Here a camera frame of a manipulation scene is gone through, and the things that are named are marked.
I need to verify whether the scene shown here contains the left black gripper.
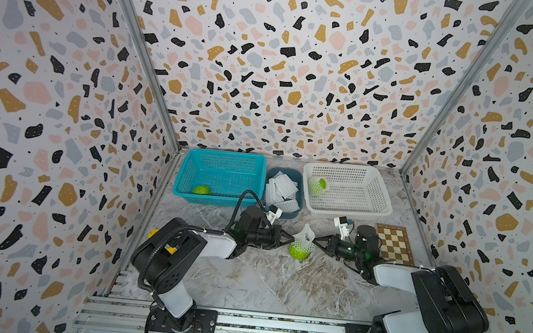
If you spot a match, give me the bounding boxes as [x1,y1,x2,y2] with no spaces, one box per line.
[245,223,297,253]

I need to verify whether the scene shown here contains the white foam net sleeve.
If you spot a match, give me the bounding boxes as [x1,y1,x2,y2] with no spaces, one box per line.
[293,224,316,252]
[308,176,329,197]

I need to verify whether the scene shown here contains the green custard apple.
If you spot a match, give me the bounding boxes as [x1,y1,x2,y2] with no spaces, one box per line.
[288,243,311,261]
[317,178,328,192]
[192,185,211,196]

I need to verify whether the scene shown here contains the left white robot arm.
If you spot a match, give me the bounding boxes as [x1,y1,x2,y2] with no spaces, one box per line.
[130,204,295,332]

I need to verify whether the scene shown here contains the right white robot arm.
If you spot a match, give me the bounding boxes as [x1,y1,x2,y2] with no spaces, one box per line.
[312,217,490,333]

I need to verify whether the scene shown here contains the pile of white foam nets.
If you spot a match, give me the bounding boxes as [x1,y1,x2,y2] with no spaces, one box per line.
[265,175,298,213]

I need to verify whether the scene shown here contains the white plastic basket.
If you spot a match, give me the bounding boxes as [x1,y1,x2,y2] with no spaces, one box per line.
[302,162,393,221]

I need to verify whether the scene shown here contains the dark teal small bin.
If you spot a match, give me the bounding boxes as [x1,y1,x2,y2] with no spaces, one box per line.
[266,167,304,220]

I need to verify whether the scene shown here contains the wooden chessboard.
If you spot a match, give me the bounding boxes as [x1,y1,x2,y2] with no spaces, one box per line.
[376,223,415,266]

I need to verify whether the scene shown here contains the teal plastic basket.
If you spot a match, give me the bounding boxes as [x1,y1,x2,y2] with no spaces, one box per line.
[172,149,267,208]

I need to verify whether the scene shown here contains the yellow triangular plastic piece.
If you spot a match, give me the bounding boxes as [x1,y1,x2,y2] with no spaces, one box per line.
[147,229,181,255]

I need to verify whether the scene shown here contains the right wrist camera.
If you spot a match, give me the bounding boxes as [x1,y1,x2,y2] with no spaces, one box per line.
[333,216,354,242]

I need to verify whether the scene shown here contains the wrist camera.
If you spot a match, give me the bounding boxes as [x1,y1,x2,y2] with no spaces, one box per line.
[266,205,283,226]
[333,216,354,242]

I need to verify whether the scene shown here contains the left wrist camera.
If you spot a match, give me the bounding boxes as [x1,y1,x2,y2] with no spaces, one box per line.
[266,205,283,226]

